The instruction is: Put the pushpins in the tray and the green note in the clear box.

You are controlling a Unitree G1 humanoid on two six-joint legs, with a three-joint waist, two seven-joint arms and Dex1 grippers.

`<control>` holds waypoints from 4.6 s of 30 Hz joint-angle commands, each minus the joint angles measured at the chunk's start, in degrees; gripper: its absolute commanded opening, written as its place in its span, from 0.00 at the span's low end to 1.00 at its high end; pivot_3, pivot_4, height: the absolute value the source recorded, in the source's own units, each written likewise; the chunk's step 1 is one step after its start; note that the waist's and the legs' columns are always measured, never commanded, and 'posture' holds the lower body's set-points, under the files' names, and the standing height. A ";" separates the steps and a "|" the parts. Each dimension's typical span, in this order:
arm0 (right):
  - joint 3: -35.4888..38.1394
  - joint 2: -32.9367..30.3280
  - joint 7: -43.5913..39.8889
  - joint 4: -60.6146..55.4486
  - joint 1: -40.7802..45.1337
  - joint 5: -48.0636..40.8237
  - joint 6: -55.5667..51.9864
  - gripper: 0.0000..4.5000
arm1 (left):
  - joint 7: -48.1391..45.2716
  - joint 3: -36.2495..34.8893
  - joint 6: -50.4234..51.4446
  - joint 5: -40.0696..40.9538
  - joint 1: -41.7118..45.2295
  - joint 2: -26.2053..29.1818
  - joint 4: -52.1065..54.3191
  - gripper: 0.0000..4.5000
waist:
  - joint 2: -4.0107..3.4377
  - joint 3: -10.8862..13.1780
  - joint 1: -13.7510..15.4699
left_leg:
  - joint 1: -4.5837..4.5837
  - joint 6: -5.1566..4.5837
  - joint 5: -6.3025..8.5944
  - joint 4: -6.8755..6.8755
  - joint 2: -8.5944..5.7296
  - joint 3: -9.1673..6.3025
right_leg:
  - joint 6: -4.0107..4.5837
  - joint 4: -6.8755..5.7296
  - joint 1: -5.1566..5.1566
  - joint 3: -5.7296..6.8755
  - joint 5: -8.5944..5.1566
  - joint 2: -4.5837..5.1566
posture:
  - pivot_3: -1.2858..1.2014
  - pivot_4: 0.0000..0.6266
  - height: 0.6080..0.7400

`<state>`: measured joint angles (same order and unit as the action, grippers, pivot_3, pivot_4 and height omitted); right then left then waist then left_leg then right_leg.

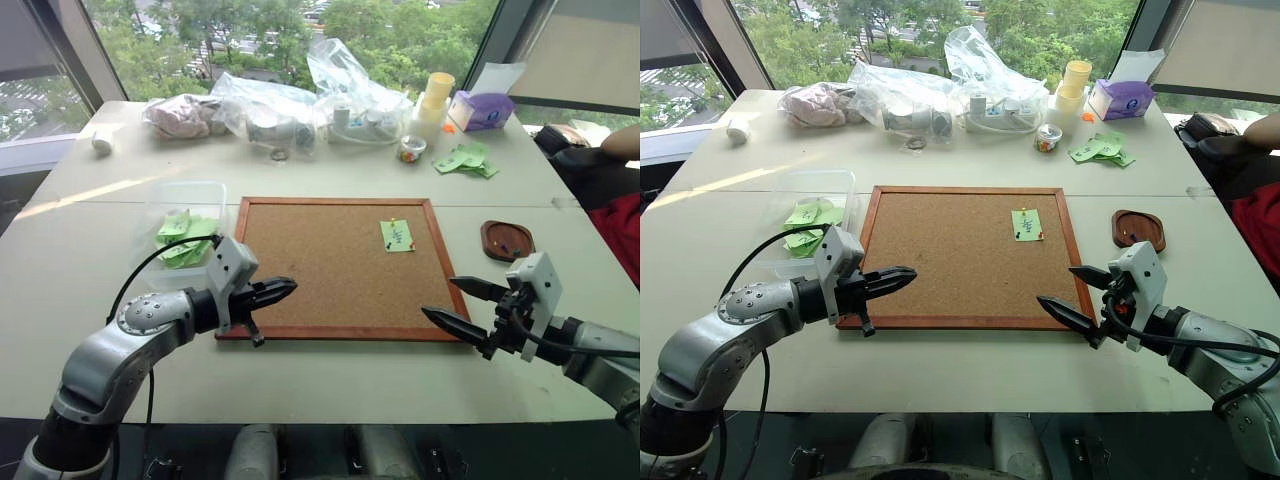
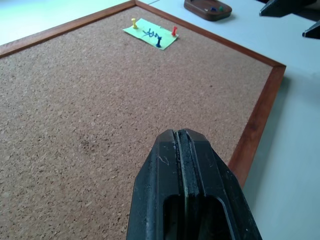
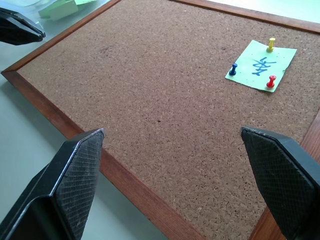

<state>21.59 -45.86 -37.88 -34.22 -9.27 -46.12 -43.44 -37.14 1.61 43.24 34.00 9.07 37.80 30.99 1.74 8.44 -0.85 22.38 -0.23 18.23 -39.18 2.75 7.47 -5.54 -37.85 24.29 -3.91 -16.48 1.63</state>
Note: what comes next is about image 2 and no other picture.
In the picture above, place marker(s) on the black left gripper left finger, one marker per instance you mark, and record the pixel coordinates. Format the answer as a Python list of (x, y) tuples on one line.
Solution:
[(160, 180)]

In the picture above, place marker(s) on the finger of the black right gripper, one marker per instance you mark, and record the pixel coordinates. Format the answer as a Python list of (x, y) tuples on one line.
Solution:
[(312, 31), (282, 7)]

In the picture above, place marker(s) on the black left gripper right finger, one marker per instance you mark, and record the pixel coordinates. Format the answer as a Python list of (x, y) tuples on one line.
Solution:
[(212, 185)]

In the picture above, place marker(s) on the blue push pin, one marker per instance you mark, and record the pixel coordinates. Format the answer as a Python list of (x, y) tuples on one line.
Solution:
[(213, 9), (159, 42)]

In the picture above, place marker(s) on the red push pin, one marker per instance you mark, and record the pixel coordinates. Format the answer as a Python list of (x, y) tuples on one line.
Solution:
[(174, 31)]

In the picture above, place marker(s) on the green paper note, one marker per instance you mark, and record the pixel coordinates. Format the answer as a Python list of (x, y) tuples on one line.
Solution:
[(150, 33)]

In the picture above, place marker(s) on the yellow push pin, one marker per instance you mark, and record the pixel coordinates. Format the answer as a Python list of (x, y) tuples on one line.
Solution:
[(134, 23)]

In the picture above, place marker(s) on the brown wooden tray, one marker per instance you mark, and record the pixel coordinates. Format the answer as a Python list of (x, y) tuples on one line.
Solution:
[(208, 10)]

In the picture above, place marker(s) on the cork board with wooden frame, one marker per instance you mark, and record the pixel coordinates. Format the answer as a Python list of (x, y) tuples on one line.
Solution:
[(100, 112)]

